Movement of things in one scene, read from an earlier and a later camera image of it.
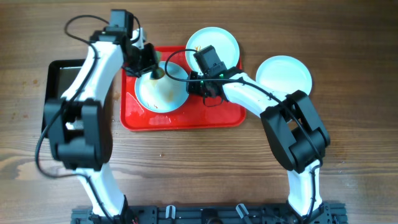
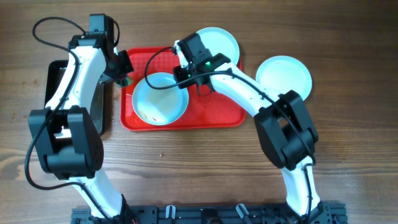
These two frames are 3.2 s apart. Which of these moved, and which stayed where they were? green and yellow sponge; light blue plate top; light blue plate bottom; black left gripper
Moved: black left gripper; green and yellow sponge
Stayed: light blue plate bottom; light blue plate top
